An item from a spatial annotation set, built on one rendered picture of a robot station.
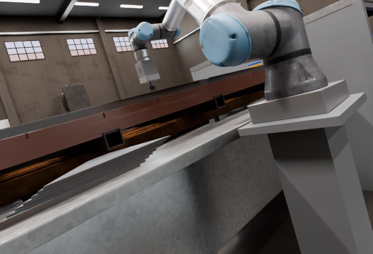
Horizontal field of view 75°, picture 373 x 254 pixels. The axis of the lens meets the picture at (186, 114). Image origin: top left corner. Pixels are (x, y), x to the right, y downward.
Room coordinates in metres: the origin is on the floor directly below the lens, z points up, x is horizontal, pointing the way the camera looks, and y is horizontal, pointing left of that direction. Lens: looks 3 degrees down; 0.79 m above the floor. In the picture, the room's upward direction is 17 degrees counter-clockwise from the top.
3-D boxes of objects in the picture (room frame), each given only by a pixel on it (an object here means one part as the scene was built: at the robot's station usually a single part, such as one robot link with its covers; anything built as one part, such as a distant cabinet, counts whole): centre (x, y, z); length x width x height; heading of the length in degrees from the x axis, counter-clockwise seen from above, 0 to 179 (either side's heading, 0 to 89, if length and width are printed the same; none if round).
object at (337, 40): (1.71, -0.58, 0.51); 1.30 x 0.04 x 1.01; 39
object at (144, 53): (1.26, 0.13, 1.07); 0.08 x 0.08 x 0.05
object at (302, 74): (0.63, -0.29, 0.78); 0.15 x 0.15 x 0.10
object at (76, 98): (10.01, 4.47, 1.40); 1.44 x 1.28 x 2.80; 132
